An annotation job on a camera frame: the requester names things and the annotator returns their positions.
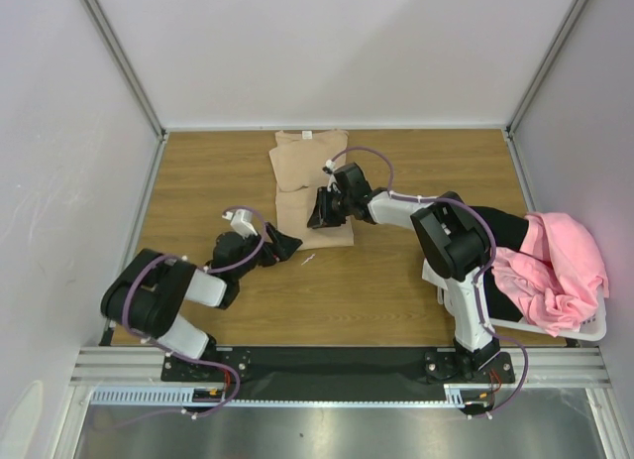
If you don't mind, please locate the aluminium frame post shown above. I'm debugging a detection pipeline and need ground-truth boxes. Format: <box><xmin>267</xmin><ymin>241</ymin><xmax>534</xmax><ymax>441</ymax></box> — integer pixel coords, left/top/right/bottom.
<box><xmin>79</xmin><ymin>0</ymin><xmax>166</xmax><ymax>141</ymax></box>
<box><xmin>505</xmin><ymin>0</ymin><xmax>590</xmax><ymax>138</ymax></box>

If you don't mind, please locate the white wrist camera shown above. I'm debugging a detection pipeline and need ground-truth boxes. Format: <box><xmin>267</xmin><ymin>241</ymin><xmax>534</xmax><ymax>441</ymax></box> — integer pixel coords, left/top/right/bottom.
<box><xmin>222</xmin><ymin>208</ymin><xmax>259</xmax><ymax>238</ymax></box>
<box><xmin>322</xmin><ymin>160</ymin><xmax>341</xmax><ymax>193</ymax></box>

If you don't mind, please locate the pink t shirt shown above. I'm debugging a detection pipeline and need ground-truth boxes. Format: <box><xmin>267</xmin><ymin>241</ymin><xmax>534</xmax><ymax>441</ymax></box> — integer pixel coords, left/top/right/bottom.
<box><xmin>492</xmin><ymin>212</ymin><xmax>609</xmax><ymax>325</ymax></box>

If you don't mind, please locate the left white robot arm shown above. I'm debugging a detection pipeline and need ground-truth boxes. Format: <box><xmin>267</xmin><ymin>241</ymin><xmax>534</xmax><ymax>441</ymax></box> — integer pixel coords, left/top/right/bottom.
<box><xmin>100</xmin><ymin>223</ymin><xmax>302</xmax><ymax>380</ymax></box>

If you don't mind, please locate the slotted cable duct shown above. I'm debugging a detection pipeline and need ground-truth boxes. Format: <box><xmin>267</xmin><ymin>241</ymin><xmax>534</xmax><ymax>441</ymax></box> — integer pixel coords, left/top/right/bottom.
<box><xmin>91</xmin><ymin>384</ymin><xmax>491</xmax><ymax>408</ymax></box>

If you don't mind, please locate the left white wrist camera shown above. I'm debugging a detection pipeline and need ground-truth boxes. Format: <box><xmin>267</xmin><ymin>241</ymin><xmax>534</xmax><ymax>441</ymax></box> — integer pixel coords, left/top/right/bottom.
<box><xmin>222</xmin><ymin>208</ymin><xmax>259</xmax><ymax>238</ymax></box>

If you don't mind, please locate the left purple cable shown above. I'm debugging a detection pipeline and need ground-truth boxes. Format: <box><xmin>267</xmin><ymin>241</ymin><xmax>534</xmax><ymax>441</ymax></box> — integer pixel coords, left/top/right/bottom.
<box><xmin>91</xmin><ymin>206</ymin><xmax>271</xmax><ymax>423</ymax></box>

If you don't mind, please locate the black t shirt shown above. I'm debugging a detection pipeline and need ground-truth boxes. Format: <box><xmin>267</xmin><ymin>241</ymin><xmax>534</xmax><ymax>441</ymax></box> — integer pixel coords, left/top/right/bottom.
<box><xmin>473</xmin><ymin>206</ymin><xmax>529</xmax><ymax>322</ymax></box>

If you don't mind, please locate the purple cable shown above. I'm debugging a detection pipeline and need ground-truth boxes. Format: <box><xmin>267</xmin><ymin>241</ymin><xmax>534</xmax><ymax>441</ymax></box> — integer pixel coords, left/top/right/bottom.
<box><xmin>91</xmin><ymin>206</ymin><xmax>271</xmax><ymax>423</ymax></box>
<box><xmin>326</xmin><ymin>146</ymin><xmax>530</xmax><ymax>420</ymax></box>

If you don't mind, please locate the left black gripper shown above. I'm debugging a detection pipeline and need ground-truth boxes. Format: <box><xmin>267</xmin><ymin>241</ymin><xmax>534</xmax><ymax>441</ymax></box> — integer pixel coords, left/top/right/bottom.
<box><xmin>232</xmin><ymin>222</ymin><xmax>301</xmax><ymax>280</ymax></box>

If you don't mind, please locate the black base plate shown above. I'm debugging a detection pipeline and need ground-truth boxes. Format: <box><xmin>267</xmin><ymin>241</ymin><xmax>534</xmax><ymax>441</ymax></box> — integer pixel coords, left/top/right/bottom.
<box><xmin>160</xmin><ymin>345</ymin><xmax>521</xmax><ymax>403</ymax></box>

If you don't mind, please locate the right aluminium frame post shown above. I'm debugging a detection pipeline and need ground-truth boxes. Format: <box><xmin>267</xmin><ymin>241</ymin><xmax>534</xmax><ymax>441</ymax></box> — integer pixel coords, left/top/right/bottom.
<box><xmin>505</xmin><ymin>0</ymin><xmax>590</xmax><ymax>138</ymax></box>

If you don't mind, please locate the small pink thread scrap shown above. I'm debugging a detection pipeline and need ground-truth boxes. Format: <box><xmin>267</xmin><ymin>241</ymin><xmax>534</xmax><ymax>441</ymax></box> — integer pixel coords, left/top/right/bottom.
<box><xmin>300</xmin><ymin>253</ymin><xmax>316</xmax><ymax>266</ymax></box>

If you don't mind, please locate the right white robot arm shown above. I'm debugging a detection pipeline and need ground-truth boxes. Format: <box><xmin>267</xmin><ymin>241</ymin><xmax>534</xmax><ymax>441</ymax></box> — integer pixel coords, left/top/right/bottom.
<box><xmin>307</xmin><ymin>161</ymin><xmax>500</xmax><ymax>382</ymax></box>

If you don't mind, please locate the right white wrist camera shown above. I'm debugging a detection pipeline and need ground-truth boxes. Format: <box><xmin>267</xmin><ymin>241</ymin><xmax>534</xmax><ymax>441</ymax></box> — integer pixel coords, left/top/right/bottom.
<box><xmin>322</xmin><ymin>160</ymin><xmax>341</xmax><ymax>193</ymax></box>

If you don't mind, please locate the white laundry basket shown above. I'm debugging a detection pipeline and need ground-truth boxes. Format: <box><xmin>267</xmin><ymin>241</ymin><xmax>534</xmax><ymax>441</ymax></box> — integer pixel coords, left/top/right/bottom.
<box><xmin>437</xmin><ymin>289</ymin><xmax>610</xmax><ymax>346</ymax></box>

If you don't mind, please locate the beige t shirt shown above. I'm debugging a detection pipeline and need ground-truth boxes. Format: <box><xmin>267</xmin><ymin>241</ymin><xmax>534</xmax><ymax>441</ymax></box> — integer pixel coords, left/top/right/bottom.
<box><xmin>268</xmin><ymin>130</ymin><xmax>354</xmax><ymax>250</ymax></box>

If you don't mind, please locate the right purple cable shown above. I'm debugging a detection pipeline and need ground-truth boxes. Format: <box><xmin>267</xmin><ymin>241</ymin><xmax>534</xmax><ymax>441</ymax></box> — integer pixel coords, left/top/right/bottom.
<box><xmin>326</xmin><ymin>146</ymin><xmax>530</xmax><ymax>420</ymax></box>

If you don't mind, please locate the white t shirt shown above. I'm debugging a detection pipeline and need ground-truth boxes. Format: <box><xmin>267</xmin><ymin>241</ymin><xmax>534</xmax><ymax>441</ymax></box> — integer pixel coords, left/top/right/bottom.
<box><xmin>422</xmin><ymin>260</ymin><xmax>447</xmax><ymax>305</ymax></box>

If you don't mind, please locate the left aluminium frame post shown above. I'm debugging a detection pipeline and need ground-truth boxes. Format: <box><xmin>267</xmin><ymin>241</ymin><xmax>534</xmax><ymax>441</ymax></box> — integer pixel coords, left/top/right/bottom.
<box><xmin>79</xmin><ymin>0</ymin><xmax>166</xmax><ymax>141</ymax></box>

